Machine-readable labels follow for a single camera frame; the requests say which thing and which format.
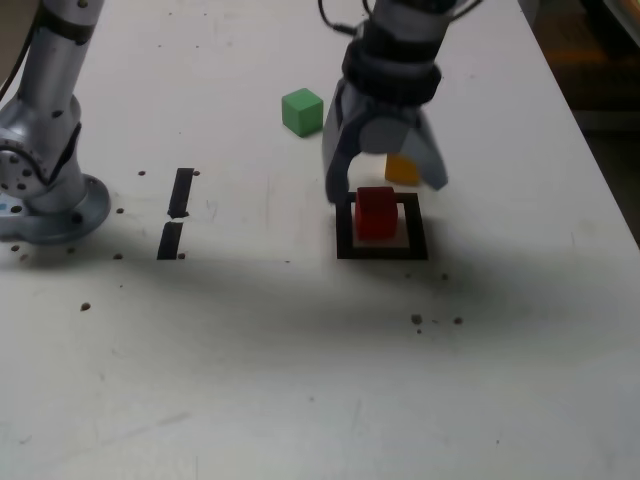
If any black tape square outline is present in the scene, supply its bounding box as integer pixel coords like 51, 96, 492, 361
334, 191, 430, 261

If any green cube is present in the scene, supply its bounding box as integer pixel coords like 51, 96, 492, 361
281, 87, 325, 138

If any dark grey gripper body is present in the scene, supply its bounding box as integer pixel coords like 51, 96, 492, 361
339, 82, 426, 121

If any black tape strip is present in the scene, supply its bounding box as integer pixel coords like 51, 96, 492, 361
156, 167, 195, 261

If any yellow cube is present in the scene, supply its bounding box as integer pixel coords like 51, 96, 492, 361
384, 153, 421, 184

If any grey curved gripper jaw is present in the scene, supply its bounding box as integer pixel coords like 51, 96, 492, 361
321, 92, 374, 204
360, 117, 450, 191

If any red cube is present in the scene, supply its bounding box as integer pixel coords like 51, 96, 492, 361
354, 186, 399, 240

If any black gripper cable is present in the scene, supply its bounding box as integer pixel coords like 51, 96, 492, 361
317, 0, 369, 37

